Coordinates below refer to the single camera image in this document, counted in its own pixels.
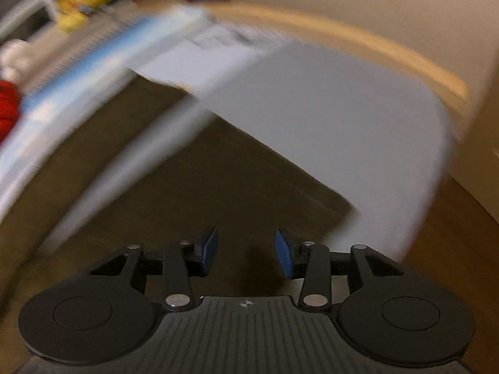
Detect white fleece blanket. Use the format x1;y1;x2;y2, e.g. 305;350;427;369
0;39;31;82

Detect yellow plush toy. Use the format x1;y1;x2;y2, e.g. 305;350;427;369
56;0;112;32

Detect red knitted blanket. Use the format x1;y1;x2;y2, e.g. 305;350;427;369
0;80;22;145

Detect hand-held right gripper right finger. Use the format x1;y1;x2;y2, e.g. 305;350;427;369
275;229;406;312

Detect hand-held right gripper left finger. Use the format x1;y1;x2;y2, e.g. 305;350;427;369
89;226;220;313

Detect grey printed bed sheet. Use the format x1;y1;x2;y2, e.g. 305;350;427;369
0;23;455;266

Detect blue and white mat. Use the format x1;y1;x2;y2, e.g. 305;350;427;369
0;6;207;188

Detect wooden bed frame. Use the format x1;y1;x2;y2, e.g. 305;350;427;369
203;2;472;106

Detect dark olive corduroy pants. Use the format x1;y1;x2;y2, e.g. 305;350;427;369
0;72;363;304

